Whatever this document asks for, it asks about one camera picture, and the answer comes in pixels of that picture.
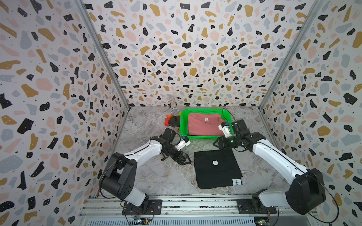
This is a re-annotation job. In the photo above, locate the black t-shirt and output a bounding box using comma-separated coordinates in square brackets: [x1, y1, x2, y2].
[194, 149, 243, 189]

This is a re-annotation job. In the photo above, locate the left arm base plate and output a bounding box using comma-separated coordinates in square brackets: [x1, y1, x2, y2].
[122, 199, 162, 216]

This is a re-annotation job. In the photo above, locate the aluminium rail frame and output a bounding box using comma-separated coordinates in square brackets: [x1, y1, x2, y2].
[80, 194, 320, 226]

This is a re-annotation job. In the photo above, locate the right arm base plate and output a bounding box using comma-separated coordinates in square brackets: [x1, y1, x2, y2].
[236, 199, 278, 214]

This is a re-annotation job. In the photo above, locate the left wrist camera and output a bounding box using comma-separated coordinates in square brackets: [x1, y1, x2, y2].
[175, 136, 191, 151]

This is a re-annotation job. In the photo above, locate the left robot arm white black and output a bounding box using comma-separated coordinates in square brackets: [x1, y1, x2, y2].
[99, 136, 191, 208]

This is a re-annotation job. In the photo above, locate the pink t-shirt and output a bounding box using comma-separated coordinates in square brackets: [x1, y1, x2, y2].
[188, 113, 224, 136]

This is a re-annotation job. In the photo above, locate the black round disc stand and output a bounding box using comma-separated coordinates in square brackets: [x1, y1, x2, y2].
[169, 116, 181, 128]

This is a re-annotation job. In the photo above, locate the green plastic basket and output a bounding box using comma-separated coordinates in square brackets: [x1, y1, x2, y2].
[180, 108, 236, 140]

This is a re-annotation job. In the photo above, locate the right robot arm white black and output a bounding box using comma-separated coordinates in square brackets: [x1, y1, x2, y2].
[214, 131, 326, 215]

